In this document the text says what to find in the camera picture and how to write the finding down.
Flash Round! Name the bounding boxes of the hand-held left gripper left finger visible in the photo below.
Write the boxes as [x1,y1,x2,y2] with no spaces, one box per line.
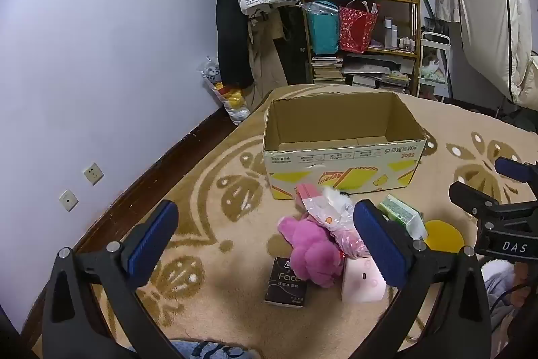
[42,199,180,359]

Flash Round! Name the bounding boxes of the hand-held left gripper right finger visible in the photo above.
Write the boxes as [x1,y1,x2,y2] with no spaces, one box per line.
[352,199,492,359]

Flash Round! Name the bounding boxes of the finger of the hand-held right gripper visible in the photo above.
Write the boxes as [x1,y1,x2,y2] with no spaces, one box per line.
[448,181,505,220]
[494,157,538,185]

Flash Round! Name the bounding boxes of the light pink face plush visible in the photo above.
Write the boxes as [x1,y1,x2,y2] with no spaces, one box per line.
[340,256,389,304]

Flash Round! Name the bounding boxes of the bright yellow plush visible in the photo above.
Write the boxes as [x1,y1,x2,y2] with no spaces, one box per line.
[424,219,464,254]

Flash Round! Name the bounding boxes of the pink plush toy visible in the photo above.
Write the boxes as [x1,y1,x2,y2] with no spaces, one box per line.
[277,214,343,288]

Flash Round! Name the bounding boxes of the pink packet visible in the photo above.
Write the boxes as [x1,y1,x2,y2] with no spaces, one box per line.
[294,183,322,212]

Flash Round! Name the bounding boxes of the printed cardboard box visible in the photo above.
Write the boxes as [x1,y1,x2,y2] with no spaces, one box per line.
[263,91,428,200]

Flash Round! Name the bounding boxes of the green packet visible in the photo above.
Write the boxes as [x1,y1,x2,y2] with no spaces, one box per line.
[377,194,427,240]

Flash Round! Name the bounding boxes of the grey clothing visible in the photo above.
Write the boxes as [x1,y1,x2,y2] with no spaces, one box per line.
[481,260,520,328]

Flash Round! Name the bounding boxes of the plastic-wrapped pink item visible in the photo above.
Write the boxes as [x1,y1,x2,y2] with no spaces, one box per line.
[303,186,371,259]

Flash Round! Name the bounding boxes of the beige patterned rug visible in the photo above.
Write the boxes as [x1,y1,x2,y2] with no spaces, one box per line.
[71,83,538,359]

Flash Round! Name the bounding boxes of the black tissue pack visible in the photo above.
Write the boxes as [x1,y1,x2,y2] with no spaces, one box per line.
[264,257,307,307]

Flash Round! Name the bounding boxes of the blue printed clothing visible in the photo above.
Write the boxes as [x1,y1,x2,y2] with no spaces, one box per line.
[168,338,261,359]

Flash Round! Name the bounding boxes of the pale green packets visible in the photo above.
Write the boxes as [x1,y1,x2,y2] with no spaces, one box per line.
[420,56,446,84]

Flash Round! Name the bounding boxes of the white cart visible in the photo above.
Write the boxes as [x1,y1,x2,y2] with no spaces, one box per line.
[418,32,451,99]

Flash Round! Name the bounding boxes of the messy pile of books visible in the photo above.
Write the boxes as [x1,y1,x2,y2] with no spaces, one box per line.
[341,55,415,93]

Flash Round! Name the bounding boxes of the dark framed picture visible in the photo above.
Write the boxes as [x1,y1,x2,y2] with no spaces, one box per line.
[424,18,449,36]

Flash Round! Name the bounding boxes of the plastic bag of toys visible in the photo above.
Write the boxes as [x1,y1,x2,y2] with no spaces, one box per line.
[198,55,253,126]

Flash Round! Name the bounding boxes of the white fabric cover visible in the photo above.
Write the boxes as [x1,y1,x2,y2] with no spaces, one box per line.
[453,0,538,107]

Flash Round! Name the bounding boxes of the neat stack of books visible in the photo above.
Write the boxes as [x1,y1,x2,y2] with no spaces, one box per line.
[311,55,346,85]

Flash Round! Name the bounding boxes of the red gift bag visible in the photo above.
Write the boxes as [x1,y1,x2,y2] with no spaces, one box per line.
[338,6,379,55]

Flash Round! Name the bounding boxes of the beige trousers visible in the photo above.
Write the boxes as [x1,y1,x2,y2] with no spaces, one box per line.
[248,12,291,111]

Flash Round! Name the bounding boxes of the dark hanging clothes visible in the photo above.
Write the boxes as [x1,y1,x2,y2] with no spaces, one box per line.
[273,6,312,86]

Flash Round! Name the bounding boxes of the black coat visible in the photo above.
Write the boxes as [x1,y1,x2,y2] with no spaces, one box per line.
[212,0,255,88]

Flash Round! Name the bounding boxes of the teal bag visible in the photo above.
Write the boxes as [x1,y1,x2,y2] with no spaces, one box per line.
[307,1,340,55]

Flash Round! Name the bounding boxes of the white wall socket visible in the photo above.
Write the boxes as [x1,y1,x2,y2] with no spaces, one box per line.
[83,163,104,186]
[59,189,78,212]

